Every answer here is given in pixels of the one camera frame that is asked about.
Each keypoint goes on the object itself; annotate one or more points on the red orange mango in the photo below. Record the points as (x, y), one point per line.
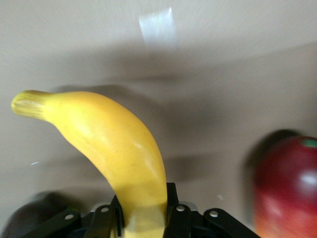
(287, 188)

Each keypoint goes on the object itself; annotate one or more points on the yellow banana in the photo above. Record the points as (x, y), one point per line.
(111, 148)

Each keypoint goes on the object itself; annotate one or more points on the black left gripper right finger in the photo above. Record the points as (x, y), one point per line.
(183, 223)

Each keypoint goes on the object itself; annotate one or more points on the small clear tape patch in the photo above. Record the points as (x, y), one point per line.
(158, 27)

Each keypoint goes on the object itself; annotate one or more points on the dark purple eggplant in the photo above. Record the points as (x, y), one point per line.
(27, 213)

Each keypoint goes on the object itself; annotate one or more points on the brown table cover sheet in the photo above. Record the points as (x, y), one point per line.
(223, 74)

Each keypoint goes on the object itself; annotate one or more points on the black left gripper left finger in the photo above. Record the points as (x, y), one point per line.
(104, 220)

